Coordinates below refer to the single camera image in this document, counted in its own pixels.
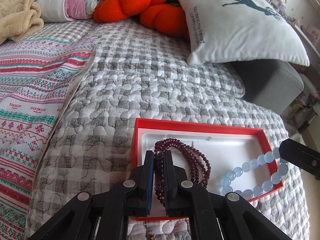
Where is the orange plush toy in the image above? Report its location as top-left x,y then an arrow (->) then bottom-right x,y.
93,0 -> 189,39

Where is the light blue bead bracelet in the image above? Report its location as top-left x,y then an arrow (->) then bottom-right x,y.
220,146 -> 290,201

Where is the dark red bead bracelet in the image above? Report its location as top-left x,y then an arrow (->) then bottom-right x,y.
153,138 -> 212,208

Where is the striped patterned blanket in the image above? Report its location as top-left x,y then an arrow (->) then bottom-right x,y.
1,37 -> 98,239

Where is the grey checked quilt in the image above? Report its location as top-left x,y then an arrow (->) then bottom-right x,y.
23,18 -> 311,240

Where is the white deer print pillow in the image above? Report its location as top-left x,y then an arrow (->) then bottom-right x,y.
178,0 -> 310,67

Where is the beige fleece garment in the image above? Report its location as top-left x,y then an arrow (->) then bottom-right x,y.
1,0 -> 44,43

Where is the red Ace box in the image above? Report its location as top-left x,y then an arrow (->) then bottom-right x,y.
130,117 -> 285,222

